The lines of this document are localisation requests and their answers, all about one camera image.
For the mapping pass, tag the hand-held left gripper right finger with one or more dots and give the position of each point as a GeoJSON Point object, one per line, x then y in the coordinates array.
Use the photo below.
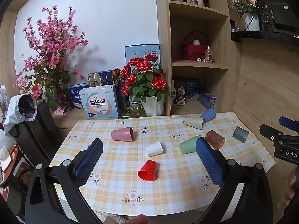
{"type": "Point", "coordinates": [209, 164]}

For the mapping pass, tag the cartoon snack box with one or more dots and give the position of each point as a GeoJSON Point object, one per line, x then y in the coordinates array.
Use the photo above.
{"type": "Point", "coordinates": [178, 94]}

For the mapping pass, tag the person's right hand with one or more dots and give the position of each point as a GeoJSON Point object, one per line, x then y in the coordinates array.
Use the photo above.
{"type": "Point", "coordinates": [293, 189]}

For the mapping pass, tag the blue and white box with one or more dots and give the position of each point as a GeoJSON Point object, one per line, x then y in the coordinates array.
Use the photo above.
{"type": "Point", "coordinates": [76, 95]}

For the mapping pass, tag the brown translucent cup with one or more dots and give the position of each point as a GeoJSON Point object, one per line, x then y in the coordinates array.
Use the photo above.
{"type": "Point", "coordinates": [215, 140]}

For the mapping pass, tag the pink rose plant white pot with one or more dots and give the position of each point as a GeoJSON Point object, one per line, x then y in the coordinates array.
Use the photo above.
{"type": "Point", "coordinates": [248, 7]}

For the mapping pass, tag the blue cup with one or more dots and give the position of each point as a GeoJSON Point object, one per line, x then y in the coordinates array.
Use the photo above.
{"type": "Point", "coordinates": [208, 114]}

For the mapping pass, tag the red rose plant white pot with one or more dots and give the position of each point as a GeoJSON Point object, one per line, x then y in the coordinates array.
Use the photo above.
{"type": "Point", "coordinates": [146, 79]}

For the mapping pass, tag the small blue box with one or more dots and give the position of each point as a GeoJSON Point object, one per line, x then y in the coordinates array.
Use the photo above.
{"type": "Point", "coordinates": [207, 99]}

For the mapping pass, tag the black chair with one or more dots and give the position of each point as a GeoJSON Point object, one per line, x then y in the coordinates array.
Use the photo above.
{"type": "Point", "coordinates": [39, 133]}

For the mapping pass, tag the gold tray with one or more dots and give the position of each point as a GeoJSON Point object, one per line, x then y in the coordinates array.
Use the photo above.
{"type": "Point", "coordinates": [132, 113]}

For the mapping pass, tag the grey translucent cup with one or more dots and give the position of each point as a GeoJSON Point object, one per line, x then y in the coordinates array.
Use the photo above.
{"type": "Point", "coordinates": [241, 134]}

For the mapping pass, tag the red gift box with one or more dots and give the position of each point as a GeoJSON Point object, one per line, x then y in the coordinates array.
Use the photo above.
{"type": "Point", "coordinates": [193, 51]}

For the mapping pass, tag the pink cloth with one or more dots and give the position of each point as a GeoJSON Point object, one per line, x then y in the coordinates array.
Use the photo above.
{"type": "Point", "coordinates": [61, 111]}

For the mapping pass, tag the yellow checked floral tablecloth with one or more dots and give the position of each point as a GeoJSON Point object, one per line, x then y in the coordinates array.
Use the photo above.
{"type": "Point", "coordinates": [121, 175]}

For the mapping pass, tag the wooden shelf unit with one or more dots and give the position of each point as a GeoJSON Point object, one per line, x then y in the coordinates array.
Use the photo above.
{"type": "Point", "coordinates": [219, 79]}

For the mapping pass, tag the pink cup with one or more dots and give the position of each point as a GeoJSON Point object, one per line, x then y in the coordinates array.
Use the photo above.
{"type": "Point", "coordinates": [122, 134]}

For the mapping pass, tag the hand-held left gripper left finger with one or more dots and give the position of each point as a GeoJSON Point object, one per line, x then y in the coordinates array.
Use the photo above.
{"type": "Point", "coordinates": [90, 161]}

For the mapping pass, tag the white and blue carton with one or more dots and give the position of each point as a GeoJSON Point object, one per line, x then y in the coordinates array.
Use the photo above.
{"type": "Point", "coordinates": [99, 102]}

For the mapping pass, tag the white jacket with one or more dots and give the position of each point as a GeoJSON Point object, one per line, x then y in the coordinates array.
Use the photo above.
{"type": "Point", "coordinates": [14, 114]}

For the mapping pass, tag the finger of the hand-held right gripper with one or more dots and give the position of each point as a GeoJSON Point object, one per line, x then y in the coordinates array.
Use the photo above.
{"type": "Point", "coordinates": [289, 123]}
{"type": "Point", "coordinates": [271, 133]}

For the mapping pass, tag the black monitor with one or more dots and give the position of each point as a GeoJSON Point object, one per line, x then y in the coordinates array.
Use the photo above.
{"type": "Point", "coordinates": [280, 16]}

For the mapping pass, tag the beige cup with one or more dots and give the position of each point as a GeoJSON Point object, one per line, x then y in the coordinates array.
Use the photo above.
{"type": "Point", "coordinates": [195, 122]}

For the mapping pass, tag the white wall socket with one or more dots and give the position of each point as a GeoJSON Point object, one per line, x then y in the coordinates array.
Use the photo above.
{"type": "Point", "coordinates": [73, 68]}

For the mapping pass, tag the light blue tall box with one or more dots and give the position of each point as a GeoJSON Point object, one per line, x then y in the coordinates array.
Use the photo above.
{"type": "Point", "coordinates": [140, 51]}

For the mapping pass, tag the pink blossom plant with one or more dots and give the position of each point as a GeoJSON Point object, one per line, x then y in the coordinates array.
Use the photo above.
{"type": "Point", "coordinates": [50, 51]}

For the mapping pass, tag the glass perfume bottle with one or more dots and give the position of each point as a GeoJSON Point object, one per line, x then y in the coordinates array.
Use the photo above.
{"type": "Point", "coordinates": [208, 54]}

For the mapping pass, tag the green cup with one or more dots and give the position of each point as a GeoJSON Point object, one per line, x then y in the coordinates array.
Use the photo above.
{"type": "Point", "coordinates": [189, 144]}

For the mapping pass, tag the dark blue patterned box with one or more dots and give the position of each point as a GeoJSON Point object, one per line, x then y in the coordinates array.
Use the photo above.
{"type": "Point", "coordinates": [106, 78]}

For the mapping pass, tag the white cup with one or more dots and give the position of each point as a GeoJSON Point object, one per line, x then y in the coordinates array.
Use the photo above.
{"type": "Point", "coordinates": [154, 148]}

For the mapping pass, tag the blue night-sky box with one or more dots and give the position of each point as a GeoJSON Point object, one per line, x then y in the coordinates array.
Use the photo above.
{"type": "Point", "coordinates": [191, 88]}

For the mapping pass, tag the red cup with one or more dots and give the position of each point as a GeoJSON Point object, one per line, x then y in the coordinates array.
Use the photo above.
{"type": "Point", "coordinates": [147, 170]}

